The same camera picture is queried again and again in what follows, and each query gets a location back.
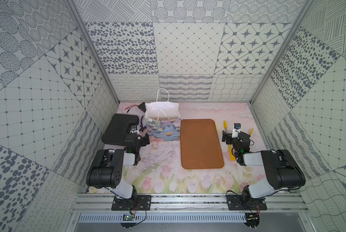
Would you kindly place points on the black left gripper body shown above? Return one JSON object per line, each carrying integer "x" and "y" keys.
{"x": 138, "y": 137}

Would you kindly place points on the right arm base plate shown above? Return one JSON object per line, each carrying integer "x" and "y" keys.
{"x": 236, "y": 202}

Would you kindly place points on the right controller board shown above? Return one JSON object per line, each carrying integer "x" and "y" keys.
{"x": 252, "y": 220}

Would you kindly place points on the left controller board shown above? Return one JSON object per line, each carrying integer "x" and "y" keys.
{"x": 128, "y": 221}

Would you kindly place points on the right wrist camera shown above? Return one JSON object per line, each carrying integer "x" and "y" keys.
{"x": 236, "y": 130}

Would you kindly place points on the black battery box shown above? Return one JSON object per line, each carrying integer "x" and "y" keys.
{"x": 142, "y": 107}

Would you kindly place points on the brown serving tray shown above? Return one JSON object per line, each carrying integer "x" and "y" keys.
{"x": 199, "y": 145}

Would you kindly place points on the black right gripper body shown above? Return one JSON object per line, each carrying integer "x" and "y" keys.
{"x": 231, "y": 141}

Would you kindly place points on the aluminium mounting rail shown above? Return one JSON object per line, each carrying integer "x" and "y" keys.
{"x": 159, "y": 203}

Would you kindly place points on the yellow steel food tongs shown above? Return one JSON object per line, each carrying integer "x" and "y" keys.
{"x": 233, "y": 154}

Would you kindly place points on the blue black cutting pliers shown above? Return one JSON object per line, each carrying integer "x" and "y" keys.
{"x": 143, "y": 127}

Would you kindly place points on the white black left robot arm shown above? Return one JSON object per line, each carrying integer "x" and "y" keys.
{"x": 107, "y": 168}

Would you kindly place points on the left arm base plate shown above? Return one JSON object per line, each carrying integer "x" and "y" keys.
{"x": 137, "y": 203}

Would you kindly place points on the floral paper gift bag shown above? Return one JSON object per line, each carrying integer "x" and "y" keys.
{"x": 163, "y": 119}

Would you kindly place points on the controller board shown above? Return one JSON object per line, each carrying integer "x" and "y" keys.
{"x": 128, "y": 221}
{"x": 252, "y": 220}

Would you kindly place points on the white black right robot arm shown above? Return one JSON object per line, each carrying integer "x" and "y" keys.
{"x": 281, "y": 170}

